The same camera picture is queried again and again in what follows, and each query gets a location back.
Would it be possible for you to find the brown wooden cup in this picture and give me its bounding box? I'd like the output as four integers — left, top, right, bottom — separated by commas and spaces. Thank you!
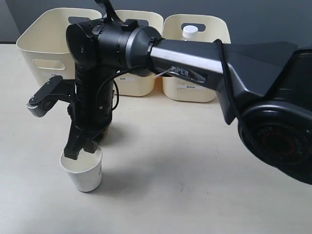
102, 125, 110, 140

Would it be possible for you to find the cream bin middle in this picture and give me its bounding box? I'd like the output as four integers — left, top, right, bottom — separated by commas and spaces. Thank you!
114, 10, 164, 97

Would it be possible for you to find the cream bin right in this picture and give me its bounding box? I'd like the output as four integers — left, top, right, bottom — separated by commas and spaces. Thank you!
162, 14, 231, 102

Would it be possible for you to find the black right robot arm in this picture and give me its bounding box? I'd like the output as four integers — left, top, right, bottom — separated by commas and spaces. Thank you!
64, 19, 312, 184

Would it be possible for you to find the white paper cup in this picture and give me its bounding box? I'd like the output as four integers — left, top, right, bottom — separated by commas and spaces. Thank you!
59, 148, 103, 193

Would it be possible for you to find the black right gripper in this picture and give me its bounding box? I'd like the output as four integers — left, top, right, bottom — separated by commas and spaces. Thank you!
64, 65, 116, 160

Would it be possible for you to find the clear plastic bottle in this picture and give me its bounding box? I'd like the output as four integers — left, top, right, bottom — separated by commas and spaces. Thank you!
182, 25, 199, 41

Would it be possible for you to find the cream bin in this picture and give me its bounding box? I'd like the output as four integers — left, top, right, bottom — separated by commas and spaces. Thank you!
114, 10, 164, 97
16, 7, 102, 86
162, 14, 231, 102

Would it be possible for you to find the cream bin left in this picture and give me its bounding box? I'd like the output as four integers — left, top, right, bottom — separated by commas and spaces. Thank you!
16, 7, 102, 86

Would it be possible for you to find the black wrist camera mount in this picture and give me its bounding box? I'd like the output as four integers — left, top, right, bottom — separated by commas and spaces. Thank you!
26, 75, 75, 117

